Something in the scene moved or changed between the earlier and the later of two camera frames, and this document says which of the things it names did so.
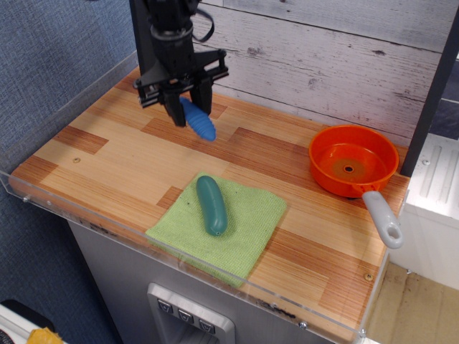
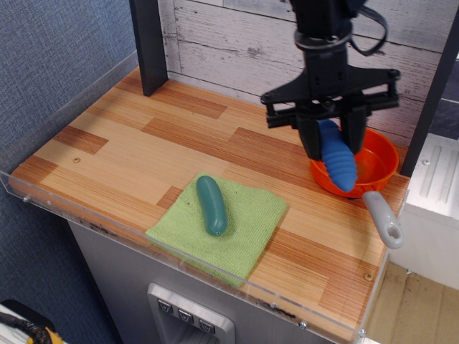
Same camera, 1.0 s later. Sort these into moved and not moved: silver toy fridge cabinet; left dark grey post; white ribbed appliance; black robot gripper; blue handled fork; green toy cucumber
Moved: blue handled fork; black robot gripper
Not moved: left dark grey post; green toy cucumber; silver toy fridge cabinet; white ribbed appliance
